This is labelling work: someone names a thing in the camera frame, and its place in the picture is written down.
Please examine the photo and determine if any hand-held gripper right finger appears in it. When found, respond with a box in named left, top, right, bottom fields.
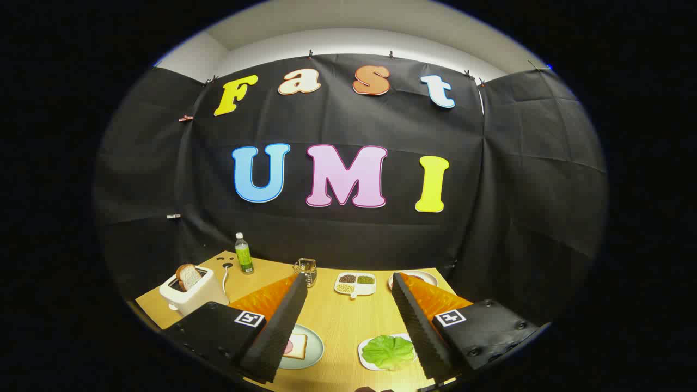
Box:
left=391, top=272, right=545, bottom=382

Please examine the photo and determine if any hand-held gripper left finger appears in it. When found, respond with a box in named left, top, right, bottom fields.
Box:
left=162, top=273, right=309, bottom=384

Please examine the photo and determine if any green lettuce leaf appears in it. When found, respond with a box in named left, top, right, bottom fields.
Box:
left=362, top=335, right=417, bottom=370

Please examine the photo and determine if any plain bread slice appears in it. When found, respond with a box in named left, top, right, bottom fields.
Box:
left=175, top=264, right=203, bottom=292

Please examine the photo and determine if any bread slice under ham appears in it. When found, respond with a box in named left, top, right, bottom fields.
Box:
left=282, top=333, right=308, bottom=360

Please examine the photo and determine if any pale green round plate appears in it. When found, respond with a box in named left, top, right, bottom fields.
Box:
left=278, top=324, right=325, bottom=371

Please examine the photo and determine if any round white plate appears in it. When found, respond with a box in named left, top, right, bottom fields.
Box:
left=388, top=270, right=438, bottom=290

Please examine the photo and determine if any white square plate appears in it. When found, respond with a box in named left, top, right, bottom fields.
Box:
left=358, top=333, right=419, bottom=372

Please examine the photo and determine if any white divided dish with beans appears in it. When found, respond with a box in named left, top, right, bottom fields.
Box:
left=334, top=272, right=377, bottom=299

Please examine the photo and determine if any green label plastic bottle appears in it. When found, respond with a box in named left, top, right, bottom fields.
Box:
left=235, top=233, right=254, bottom=274

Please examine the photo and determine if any white toaster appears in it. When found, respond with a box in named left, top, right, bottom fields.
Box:
left=159, top=266, right=230, bottom=316

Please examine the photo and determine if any black backdrop cloth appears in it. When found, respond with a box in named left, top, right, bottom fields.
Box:
left=93, top=53, right=608, bottom=327

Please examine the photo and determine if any wire mesh utensil holder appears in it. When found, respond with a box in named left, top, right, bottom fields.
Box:
left=293, top=258, right=317, bottom=288

